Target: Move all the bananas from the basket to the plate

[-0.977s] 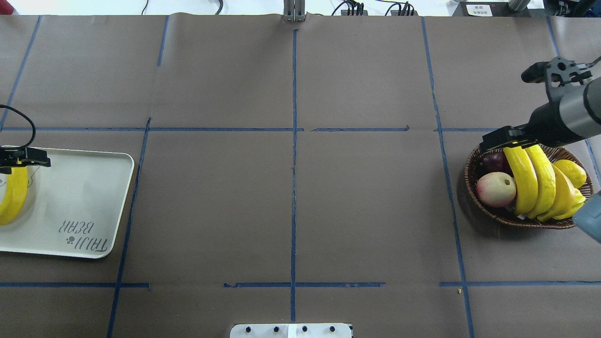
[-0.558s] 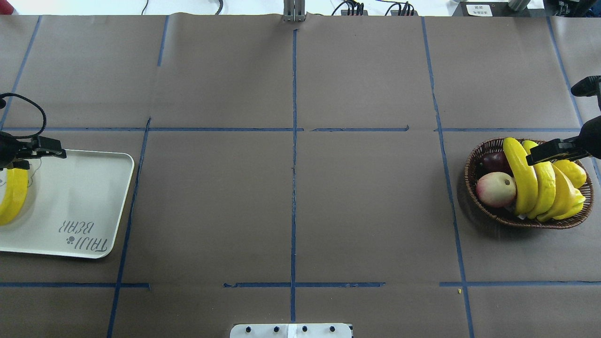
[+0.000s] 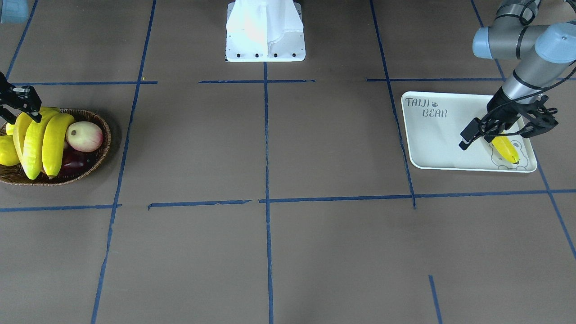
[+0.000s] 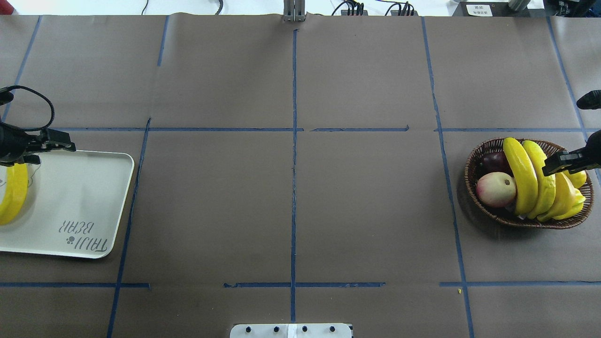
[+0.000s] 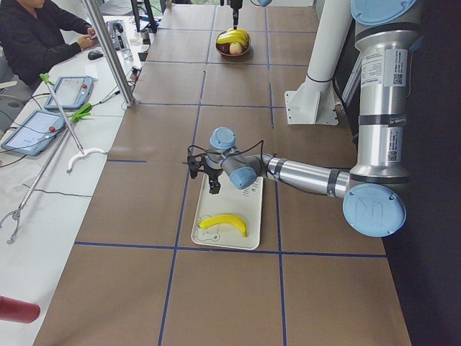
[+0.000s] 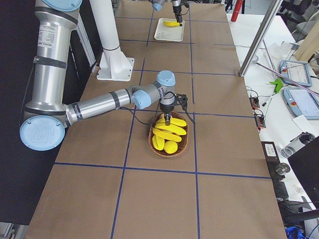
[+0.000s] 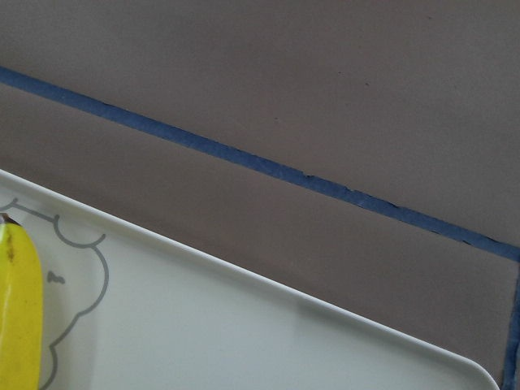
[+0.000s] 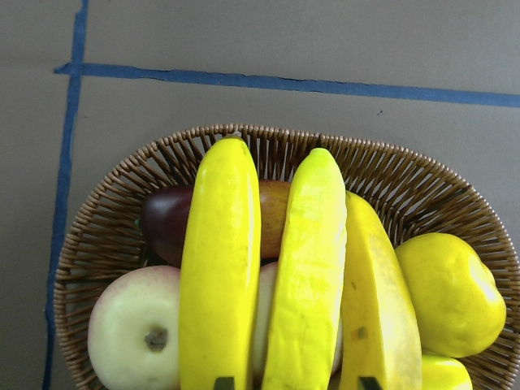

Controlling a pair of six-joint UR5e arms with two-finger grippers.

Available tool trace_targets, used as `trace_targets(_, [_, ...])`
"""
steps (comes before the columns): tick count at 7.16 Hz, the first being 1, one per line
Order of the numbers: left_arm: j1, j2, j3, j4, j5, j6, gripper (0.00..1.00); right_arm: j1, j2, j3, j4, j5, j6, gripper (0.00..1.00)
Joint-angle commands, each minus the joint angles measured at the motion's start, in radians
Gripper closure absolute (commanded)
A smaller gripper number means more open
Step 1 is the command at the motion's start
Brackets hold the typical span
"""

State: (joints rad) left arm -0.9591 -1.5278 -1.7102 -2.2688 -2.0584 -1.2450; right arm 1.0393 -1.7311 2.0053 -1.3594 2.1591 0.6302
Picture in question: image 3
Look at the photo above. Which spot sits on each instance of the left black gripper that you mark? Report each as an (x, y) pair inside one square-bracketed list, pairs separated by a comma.
[(498, 108)]

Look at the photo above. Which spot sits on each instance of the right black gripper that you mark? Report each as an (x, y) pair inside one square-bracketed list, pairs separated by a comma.
[(18, 101)]

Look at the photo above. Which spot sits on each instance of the yellow banana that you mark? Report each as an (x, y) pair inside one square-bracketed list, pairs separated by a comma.
[(505, 150), (53, 143), (33, 143), (23, 122)]

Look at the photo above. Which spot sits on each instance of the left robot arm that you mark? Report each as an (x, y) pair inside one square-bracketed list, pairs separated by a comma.
[(543, 52)]

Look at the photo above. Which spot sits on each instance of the yellow starfruit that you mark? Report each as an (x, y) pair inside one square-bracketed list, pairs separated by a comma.
[(9, 129)]

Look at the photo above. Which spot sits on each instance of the yellow lemon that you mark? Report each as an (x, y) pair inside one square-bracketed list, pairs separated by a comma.
[(8, 153)]

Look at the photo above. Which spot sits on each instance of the cream bear tray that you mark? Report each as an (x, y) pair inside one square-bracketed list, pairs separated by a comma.
[(433, 124)]

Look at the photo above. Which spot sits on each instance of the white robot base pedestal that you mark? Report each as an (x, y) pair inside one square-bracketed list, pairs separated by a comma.
[(264, 31)]

